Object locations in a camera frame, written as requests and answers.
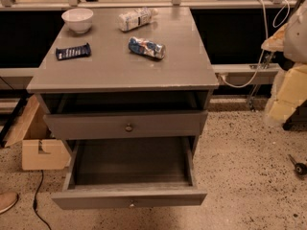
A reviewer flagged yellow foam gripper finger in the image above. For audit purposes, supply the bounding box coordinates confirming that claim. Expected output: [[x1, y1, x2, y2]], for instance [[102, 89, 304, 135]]
[[264, 63, 307, 124]]

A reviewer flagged grey drawer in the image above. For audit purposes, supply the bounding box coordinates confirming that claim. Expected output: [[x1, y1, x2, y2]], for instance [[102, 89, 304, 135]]
[[52, 137, 206, 210], [44, 111, 208, 140]]

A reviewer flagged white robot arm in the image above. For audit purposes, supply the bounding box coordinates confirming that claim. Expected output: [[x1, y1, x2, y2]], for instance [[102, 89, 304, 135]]
[[261, 1, 307, 125]]

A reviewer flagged grey top drawer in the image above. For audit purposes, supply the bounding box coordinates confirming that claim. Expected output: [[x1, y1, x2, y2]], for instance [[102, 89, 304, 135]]
[[44, 111, 208, 140]]

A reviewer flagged grey wooden drawer cabinet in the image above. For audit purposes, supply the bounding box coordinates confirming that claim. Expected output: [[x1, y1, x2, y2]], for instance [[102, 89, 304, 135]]
[[26, 6, 220, 190]]

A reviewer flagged metal stand pole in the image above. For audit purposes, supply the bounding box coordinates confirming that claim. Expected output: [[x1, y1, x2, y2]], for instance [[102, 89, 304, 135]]
[[247, 52, 275, 111]]

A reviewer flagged blue crumpled chip bag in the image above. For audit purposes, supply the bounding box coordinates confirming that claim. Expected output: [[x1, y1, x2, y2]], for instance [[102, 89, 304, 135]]
[[128, 36, 166, 59]]

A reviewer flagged white plastic bottle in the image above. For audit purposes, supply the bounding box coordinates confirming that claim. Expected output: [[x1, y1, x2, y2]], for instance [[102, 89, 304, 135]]
[[118, 7, 158, 32]]

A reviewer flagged dark blue snack bar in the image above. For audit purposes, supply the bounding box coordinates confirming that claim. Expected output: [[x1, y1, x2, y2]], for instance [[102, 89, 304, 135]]
[[56, 43, 91, 60]]

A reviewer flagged white ceramic bowl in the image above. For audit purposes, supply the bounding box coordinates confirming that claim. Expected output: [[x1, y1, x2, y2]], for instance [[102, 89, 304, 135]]
[[61, 8, 94, 34]]

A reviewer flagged cardboard box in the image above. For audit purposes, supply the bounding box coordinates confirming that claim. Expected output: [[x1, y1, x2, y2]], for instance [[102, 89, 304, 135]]
[[5, 96, 71, 171]]

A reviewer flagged white hanging cable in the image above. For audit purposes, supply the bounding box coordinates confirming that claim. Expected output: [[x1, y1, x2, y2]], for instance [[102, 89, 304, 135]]
[[219, 0, 292, 89]]

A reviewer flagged black floor cable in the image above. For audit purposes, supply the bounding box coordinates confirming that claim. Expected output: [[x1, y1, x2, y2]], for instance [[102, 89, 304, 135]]
[[33, 170, 53, 230]]

